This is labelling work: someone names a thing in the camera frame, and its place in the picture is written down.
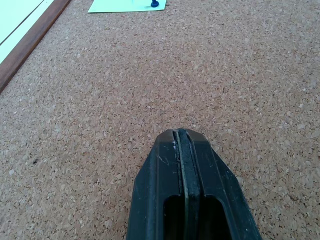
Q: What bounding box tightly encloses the green paper note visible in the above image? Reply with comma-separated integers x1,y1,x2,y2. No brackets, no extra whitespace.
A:
87,0,168,14

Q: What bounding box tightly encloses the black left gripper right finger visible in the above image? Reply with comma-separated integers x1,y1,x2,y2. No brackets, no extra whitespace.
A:
176,128,263,240

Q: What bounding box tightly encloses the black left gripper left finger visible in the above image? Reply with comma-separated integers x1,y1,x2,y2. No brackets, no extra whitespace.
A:
125,128,189,240

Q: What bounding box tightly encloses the cork board with wooden frame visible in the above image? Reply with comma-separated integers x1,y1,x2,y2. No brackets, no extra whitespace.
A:
0,0,320,240

